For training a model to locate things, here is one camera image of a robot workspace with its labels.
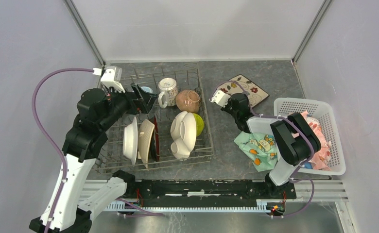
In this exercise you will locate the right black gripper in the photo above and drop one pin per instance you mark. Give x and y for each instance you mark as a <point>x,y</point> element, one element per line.
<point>225,108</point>

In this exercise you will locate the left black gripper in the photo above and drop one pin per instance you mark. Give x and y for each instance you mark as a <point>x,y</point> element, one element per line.
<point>140,101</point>

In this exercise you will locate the light blue mug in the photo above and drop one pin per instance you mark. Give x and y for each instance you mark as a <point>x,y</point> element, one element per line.
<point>147,89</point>

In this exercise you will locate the square floral plate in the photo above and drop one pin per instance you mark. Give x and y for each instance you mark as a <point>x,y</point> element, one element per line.
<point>255,93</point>

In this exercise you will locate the white floral mug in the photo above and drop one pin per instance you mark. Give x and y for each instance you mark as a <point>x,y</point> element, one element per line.
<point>168,91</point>

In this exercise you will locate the plain white plate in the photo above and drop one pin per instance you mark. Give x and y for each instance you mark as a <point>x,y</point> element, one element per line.
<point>130,141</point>

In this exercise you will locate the lime green bowl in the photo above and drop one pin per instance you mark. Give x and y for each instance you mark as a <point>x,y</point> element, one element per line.
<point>200,125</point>

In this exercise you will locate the beige brown-rimmed bowl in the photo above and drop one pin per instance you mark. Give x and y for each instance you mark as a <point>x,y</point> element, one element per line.
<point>188,100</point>

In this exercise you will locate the cream divided plate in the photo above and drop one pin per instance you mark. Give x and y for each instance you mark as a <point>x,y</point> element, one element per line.
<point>183,133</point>

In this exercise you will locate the red-rimmed beige plate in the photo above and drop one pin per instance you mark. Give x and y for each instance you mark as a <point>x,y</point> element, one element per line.
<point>154,144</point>

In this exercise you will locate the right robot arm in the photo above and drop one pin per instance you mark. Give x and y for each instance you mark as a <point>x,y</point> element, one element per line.
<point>296,141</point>

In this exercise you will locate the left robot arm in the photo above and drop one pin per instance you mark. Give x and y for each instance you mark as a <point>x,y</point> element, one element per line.
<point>98,111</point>

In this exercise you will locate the green cartoon cloth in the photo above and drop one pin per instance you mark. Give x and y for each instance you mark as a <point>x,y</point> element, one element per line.
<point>260,148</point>

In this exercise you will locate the white plastic basket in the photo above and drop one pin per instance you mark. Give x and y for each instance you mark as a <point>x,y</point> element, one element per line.
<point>323,112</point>

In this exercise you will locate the blue cloth in basket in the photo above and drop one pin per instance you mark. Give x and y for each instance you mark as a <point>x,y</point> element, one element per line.
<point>307,165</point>

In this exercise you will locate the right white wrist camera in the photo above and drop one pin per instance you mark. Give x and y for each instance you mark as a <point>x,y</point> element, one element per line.
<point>220,98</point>

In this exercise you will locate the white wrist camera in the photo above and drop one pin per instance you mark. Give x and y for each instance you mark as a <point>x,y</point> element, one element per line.
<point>220,98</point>
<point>110,77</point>

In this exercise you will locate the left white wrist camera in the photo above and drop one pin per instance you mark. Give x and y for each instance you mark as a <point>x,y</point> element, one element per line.
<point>110,77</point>

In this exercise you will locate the grey wire dish rack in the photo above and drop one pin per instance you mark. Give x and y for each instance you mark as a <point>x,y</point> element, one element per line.
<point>187,77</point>

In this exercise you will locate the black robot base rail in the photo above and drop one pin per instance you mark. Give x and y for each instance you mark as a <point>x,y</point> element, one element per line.
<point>157,197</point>

